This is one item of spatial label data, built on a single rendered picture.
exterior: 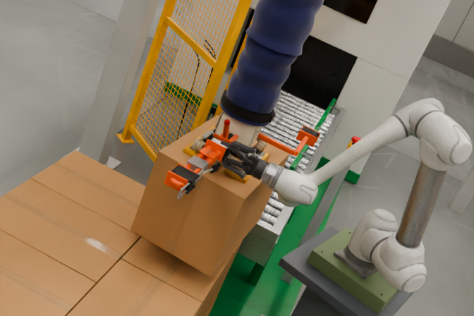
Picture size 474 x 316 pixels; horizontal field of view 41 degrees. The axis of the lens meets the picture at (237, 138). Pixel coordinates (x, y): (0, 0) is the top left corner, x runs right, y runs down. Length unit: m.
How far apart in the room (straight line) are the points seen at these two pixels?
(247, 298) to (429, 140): 1.76
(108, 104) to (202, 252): 1.75
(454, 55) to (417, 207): 9.33
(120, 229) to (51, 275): 0.47
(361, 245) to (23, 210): 1.47
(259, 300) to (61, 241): 1.43
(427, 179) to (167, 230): 1.05
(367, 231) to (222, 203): 0.67
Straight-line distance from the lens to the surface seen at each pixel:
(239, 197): 2.47
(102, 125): 4.21
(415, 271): 2.67
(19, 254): 2.70
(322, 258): 2.85
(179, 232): 2.65
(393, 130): 2.48
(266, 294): 3.88
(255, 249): 3.32
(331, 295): 2.78
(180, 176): 2.11
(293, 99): 5.23
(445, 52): 11.77
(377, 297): 2.81
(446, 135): 2.37
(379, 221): 2.79
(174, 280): 2.80
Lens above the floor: 2.27
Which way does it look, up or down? 24 degrees down
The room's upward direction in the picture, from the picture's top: 23 degrees clockwise
